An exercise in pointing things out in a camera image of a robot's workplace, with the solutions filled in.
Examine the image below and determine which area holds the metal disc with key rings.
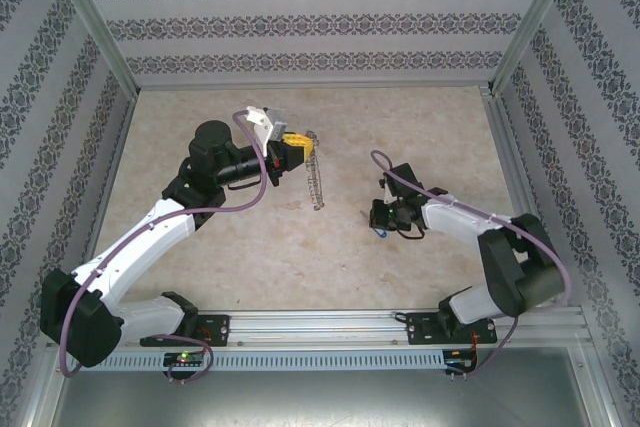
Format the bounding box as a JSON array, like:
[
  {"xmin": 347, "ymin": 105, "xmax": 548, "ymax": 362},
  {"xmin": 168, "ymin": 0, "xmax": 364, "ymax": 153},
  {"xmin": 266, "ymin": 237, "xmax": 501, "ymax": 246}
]
[{"xmin": 299, "ymin": 129, "xmax": 327, "ymax": 213}]

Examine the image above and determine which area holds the small circuit board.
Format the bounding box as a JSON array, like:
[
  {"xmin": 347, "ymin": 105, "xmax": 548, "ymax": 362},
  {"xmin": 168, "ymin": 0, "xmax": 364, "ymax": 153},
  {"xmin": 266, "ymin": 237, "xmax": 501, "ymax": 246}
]
[
  {"xmin": 164, "ymin": 350, "xmax": 209, "ymax": 369},
  {"xmin": 446, "ymin": 346, "xmax": 480, "ymax": 374}
]

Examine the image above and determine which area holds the grey metal panel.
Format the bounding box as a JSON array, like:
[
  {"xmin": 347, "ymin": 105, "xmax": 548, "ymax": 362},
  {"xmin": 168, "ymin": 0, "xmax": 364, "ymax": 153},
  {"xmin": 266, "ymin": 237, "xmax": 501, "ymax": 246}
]
[{"xmin": 49, "ymin": 371, "xmax": 616, "ymax": 427}]

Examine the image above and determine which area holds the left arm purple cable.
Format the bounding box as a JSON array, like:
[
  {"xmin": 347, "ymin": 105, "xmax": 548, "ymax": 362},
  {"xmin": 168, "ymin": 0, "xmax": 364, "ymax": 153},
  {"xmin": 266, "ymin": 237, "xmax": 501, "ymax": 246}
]
[{"xmin": 57, "ymin": 107, "xmax": 269, "ymax": 386}]

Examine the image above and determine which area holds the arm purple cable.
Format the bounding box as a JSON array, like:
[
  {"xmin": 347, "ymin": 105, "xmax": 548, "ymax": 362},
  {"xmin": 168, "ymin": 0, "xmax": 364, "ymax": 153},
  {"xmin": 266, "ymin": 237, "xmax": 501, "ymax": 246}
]
[
  {"xmin": 57, "ymin": 107, "xmax": 269, "ymax": 386},
  {"xmin": 369, "ymin": 149, "xmax": 574, "ymax": 379}
]

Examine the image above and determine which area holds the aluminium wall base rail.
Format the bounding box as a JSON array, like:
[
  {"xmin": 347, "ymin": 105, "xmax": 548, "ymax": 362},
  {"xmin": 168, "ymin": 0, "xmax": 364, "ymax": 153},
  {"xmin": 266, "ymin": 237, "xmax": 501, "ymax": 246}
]
[{"xmin": 133, "ymin": 75, "xmax": 496, "ymax": 93}]

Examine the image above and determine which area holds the aluminium side rail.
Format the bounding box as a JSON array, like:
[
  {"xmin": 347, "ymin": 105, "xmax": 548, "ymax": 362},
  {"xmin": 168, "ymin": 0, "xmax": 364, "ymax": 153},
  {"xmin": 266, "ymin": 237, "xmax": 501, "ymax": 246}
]
[{"xmin": 480, "ymin": 86, "xmax": 569, "ymax": 308}]

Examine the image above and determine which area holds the long aluminium mounting rail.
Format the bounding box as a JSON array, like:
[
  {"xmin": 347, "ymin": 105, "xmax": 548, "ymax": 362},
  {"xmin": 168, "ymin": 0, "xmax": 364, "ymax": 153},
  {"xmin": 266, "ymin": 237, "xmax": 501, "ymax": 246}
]
[{"xmin": 47, "ymin": 309, "xmax": 596, "ymax": 348}]

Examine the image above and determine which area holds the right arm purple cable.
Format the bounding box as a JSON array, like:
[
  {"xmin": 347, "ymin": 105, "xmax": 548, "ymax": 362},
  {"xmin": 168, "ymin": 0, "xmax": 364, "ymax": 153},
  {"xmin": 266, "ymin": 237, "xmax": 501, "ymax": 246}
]
[{"xmin": 369, "ymin": 149, "xmax": 574, "ymax": 379}]

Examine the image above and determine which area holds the aluminium frame post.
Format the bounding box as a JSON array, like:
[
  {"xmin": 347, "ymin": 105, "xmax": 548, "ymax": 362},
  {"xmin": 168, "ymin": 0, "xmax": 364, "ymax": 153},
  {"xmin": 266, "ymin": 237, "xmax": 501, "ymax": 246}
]
[
  {"xmin": 490, "ymin": 0, "xmax": 585, "ymax": 94},
  {"xmin": 43, "ymin": 0, "xmax": 140, "ymax": 94}
]

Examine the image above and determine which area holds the slotted grey cable duct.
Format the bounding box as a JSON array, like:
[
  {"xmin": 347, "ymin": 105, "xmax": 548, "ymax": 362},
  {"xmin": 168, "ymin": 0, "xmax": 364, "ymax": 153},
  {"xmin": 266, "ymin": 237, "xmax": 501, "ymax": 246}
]
[{"xmin": 67, "ymin": 349, "xmax": 446, "ymax": 373}]

